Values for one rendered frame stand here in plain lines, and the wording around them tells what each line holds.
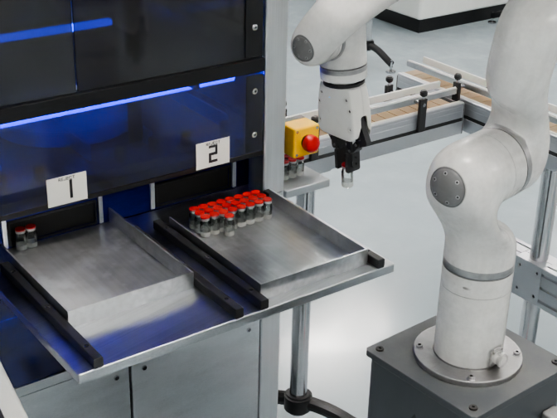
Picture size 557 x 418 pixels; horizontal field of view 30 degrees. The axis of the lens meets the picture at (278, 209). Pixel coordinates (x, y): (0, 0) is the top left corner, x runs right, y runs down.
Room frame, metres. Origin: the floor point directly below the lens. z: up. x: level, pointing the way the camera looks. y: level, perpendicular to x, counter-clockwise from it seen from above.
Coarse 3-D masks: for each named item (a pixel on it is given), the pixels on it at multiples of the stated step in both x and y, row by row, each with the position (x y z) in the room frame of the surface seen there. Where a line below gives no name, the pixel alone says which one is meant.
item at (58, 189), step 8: (64, 176) 1.85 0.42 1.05; (72, 176) 1.86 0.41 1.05; (80, 176) 1.87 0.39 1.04; (48, 184) 1.83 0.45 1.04; (56, 184) 1.84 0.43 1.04; (64, 184) 1.85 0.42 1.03; (72, 184) 1.86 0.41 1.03; (80, 184) 1.87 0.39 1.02; (48, 192) 1.83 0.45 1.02; (56, 192) 1.84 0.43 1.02; (64, 192) 1.85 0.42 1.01; (80, 192) 1.87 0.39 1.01; (48, 200) 1.83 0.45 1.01; (56, 200) 1.84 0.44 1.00; (64, 200) 1.85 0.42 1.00; (72, 200) 1.86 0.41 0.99
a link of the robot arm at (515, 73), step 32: (512, 0) 1.52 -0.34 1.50; (544, 0) 1.49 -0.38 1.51; (512, 32) 1.48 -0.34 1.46; (544, 32) 1.47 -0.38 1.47; (512, 64) 1.48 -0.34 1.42; (544, 64) 1.48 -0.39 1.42; (512, 96) 1.49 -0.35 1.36; (544, 96) 1.50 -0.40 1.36; (512, 128) 1.55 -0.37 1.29; (544, 128) 1.53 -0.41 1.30; (544, 160) 1.55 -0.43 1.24
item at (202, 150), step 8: (200, 144) 2.04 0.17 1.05; (208, 144) 2.05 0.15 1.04; (224, 144) 2.08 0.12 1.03; (200, 152) 2.04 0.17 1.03; (208, 152) 2.05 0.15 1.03; (224, 152) 2.08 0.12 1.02; (200, 160) 2.04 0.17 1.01; (208, 160) 2.05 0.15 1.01; (224, 160) 2.08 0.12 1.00; (200, 168) 2.04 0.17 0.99
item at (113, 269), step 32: (128, 224) 1.92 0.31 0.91; (0, 256) 1.82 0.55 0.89; (32, 256) 1.83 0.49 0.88; (64, 256) 1.83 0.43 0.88; (96, 256) 1.84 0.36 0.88; (128, 256) 1.84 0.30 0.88; (160, 256) 1.82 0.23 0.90; (64, 288) 1.71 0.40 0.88; (96, 288) 1.71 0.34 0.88; (128, 288) 1.72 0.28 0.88; (160, 288) 1.68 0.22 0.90; (192, 288) 1.72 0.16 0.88
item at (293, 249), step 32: (256, 224) 2.00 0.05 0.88; (288, 224) 2.00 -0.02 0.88; (320, 224) 1.96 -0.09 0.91; (224, 256) 1.79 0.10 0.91; (256, 256) 1.85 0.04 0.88; (288, 256) 1.86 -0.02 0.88; (320, 256) 1.86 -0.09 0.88; (352, 256) 1.81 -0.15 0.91; (256, 288) 1.70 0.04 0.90; (288, 288) 1.72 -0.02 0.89
